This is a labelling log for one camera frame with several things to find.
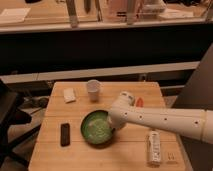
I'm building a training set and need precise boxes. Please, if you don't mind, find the small red object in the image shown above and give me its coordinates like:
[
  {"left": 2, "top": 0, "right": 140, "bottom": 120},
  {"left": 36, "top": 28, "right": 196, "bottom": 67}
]
[{"left": 136, "top": 98, "right": 143, "bottom": 107}]

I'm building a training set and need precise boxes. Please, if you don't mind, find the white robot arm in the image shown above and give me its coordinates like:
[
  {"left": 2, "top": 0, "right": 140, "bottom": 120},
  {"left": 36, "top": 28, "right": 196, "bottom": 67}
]
[{"left": 108, "top": 91, "right": 213, "bottom": 144}]

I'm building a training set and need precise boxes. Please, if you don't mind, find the dark panel at right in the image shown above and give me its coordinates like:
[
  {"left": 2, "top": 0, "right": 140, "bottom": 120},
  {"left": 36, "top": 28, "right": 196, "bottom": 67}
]
[{"left": 173, "top": 43, "right": 213, "bottom": 171}]

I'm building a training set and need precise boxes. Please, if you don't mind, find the black office chair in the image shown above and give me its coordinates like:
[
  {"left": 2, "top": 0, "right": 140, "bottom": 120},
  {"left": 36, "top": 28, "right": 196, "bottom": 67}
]
[{"left": 0, "top": 79, "right": 40, "bottom": 168}]

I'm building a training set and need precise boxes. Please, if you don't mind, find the green ceramic bowl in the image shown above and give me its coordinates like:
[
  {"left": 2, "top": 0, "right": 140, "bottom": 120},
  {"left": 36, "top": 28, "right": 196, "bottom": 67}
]
[{"left": 81, "top": 110, "right": 114, "bottom": 145}]

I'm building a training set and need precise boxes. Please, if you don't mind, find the white paper cup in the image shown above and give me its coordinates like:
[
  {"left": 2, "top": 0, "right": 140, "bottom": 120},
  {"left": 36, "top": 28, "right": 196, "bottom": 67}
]
[{"left": 86, "top": 79, "right": 100, "bottom": 102}]

